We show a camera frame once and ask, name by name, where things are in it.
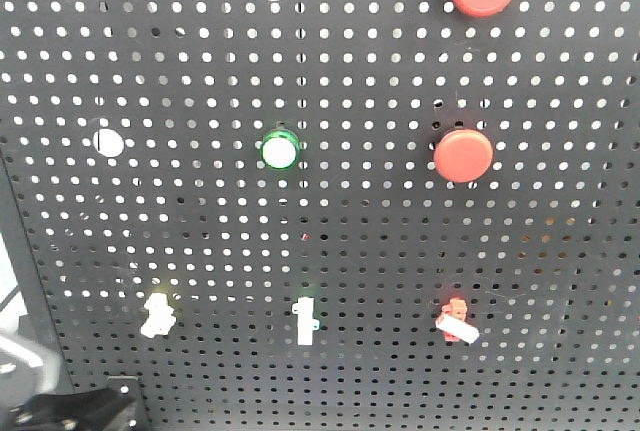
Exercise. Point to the lower red push button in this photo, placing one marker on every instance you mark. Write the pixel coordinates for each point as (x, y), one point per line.
(463, 155)

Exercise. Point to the black perforated pegboard panel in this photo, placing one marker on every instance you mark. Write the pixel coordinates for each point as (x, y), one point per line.
(130, 150)

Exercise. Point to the red toggle switch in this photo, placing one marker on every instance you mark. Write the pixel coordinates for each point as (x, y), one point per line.
(453, 324)

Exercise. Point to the white toggle switch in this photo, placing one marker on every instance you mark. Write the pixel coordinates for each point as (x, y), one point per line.
(306, 323)

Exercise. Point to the green illuminated push button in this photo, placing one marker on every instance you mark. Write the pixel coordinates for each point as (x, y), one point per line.
(280, 149)

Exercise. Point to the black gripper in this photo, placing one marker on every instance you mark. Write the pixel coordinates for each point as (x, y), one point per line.
(30, 375)

